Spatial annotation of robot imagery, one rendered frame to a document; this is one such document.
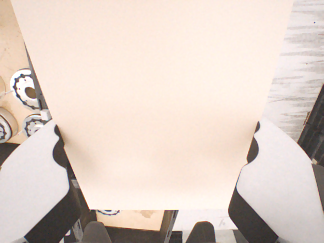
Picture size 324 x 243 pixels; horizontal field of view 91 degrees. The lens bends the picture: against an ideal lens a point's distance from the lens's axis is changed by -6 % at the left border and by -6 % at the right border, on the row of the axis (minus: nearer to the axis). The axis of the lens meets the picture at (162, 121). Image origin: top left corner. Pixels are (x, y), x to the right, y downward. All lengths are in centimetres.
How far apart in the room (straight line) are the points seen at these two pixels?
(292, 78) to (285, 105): 9
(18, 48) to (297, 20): 68
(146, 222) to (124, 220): 9
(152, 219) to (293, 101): 67
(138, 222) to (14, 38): 70
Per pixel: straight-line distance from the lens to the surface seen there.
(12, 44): 49
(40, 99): 37
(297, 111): 73
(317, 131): 129
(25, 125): 53
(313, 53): 67
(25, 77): 46
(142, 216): 75
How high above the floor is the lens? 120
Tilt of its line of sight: 60 degrees down
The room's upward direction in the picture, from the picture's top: 179 degrees counter-clockwise
